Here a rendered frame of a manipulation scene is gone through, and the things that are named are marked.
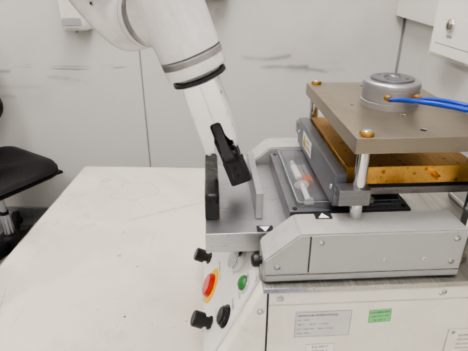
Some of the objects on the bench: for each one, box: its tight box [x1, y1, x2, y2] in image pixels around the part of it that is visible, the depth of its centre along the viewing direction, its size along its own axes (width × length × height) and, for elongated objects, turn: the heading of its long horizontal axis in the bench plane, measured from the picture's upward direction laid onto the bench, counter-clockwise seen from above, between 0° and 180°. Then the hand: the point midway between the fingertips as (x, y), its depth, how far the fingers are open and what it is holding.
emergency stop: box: [202, 273, 215, 297], centre depth 73 cm, size 2×4×4 cm, turn 3°
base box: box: [205, 245, 468, 351], centre depth 71 cm, size 54×38×17 cm
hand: (237, 170), depth 63 cm, fingers closed, pressing on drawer
